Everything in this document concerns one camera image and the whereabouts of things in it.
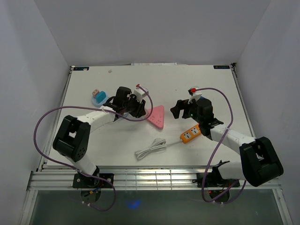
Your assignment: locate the blue corner label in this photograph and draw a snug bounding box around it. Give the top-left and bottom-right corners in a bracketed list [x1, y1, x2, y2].
[73, 67, 90, 71]
[213, 65, 230, 69]

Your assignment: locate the round light blue power strip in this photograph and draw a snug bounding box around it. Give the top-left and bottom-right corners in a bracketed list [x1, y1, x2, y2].
[91, 91, 109, 108]

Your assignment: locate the left blue corner label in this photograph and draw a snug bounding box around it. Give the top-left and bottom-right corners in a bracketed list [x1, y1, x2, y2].
[73, 67, 90, 71]

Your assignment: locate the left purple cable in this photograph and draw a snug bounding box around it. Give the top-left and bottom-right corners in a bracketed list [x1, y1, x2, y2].
[33, 84, 154, 211]

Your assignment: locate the rose gold charger plug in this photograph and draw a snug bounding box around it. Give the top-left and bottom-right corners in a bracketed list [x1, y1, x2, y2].
[92, 89, 99, 98]

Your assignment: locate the cyan blue charger plug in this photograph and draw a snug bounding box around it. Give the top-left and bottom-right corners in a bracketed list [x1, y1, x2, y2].
[95, 91, 107, 103]

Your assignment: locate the white coiled power cord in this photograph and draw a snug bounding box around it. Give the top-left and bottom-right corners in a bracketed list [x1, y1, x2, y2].
[134, 137, 182, 161]

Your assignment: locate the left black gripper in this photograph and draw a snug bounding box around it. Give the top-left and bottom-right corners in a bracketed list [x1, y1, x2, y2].
[123, 94, 146, 119]

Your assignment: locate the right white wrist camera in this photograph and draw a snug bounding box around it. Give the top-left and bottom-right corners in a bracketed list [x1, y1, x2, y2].
[188, 86, 202, 104]

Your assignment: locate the purple cable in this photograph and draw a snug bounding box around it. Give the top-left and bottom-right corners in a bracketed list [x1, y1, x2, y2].
[192, 87, 247, 204]
[33, 84, 154, 211]

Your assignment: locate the orange power strip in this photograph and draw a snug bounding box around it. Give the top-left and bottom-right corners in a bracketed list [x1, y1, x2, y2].
[180, 124, 201, 144]

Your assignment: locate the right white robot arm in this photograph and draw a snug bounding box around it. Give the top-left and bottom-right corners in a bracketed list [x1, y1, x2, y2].
[170, 98, 284, 187]

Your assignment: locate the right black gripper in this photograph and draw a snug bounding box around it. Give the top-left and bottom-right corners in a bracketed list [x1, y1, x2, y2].
[170, 97, 203, 124]

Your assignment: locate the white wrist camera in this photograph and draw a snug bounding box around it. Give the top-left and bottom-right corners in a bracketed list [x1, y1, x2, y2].
[134, 85, 149, 103]
[188, 86, 202, 104]

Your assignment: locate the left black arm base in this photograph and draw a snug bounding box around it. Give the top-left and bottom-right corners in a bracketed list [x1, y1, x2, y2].
[72, 173, 114, 189]

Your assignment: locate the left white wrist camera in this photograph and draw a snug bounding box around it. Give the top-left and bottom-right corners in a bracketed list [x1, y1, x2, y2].
[134, 85, 149, 103]

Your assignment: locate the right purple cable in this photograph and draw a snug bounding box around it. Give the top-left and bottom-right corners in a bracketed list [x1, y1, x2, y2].
[192, 87, 247, 204]

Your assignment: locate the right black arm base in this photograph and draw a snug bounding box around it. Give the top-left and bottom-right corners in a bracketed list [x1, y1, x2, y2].
[192, 172, 235, 188]

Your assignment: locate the pink triangular power strip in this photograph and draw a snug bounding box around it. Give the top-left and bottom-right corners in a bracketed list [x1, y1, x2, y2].
[147, 105, 165, 130]

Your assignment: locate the right blue corner label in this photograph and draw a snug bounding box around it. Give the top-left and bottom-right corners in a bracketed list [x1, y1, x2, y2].
[213, 65, 230, 69]

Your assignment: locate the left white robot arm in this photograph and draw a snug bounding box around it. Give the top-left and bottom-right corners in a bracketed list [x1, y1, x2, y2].
[52, 85, 149, 188]

